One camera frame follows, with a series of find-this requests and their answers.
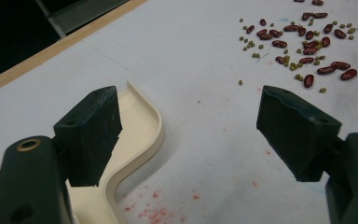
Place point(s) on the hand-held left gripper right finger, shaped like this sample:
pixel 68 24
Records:
pixel 295 137

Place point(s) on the grey metal floor rail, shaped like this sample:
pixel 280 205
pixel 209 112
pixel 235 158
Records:
pixel 84 14

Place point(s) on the pile of red and green beans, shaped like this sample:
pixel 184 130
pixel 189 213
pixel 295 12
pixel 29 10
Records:
pixel 309 49

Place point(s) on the cream plastic dustpan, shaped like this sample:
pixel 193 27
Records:
pixel 138 124

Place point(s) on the wooden table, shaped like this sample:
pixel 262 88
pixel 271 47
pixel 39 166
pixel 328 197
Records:
pixel 43 56

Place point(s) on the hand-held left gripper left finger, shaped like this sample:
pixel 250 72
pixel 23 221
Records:
pixel 88 137

